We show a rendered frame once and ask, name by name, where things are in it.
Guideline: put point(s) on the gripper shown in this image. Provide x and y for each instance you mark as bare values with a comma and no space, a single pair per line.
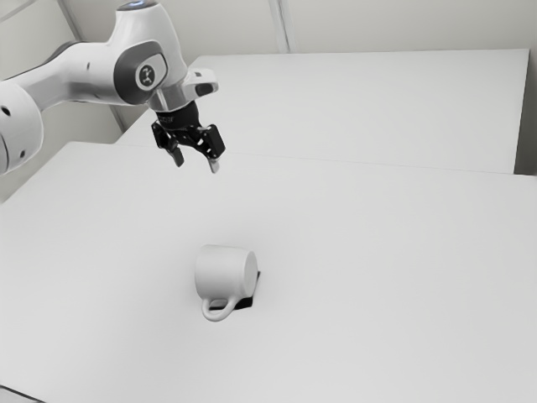
178,118

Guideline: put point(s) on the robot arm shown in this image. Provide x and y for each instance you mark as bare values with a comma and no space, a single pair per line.
79,71

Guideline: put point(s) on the white mug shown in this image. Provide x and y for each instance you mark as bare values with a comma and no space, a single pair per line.
225,277

